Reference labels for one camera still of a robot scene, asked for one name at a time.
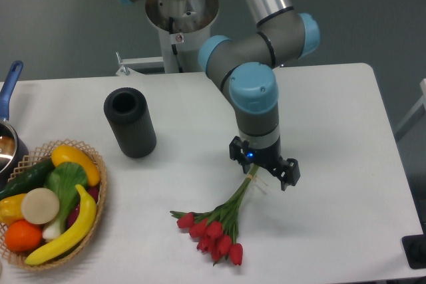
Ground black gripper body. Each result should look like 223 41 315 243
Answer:
242 138 282 168

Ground blue handled saucepan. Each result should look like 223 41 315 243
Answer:
1 61 28 189

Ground dark grey ribbed vase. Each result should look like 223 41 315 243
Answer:
103 87 156 158

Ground purple red vegetable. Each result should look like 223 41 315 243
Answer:
67 186 99 229

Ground yellow banana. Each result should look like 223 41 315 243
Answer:
25 184 97 266

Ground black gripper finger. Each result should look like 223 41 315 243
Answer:
229 136 252 174
268 157 301 191

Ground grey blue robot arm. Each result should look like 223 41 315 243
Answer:
121 0 320 188

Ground red tulip bouquet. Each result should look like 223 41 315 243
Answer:
170 164 259 266

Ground yellow bell pepper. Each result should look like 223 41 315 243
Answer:
1 194 26 225

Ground woven wicker basket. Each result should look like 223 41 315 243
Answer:
1 139 107 271

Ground green bok choy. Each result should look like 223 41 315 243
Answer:
43 162 88 242

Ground white metal bracket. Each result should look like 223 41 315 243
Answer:
114 51 207 77

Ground beige round disc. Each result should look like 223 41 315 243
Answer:
21 188 60 225

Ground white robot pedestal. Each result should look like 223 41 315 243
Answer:
145 0 219 73

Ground dark green cucumber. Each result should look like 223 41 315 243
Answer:
1 158 55 200

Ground orange fruit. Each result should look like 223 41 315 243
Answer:
5 219 42 252

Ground white frame at right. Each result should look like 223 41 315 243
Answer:
394 79 425 142

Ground black device at edge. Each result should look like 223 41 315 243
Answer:
401 234 425 269

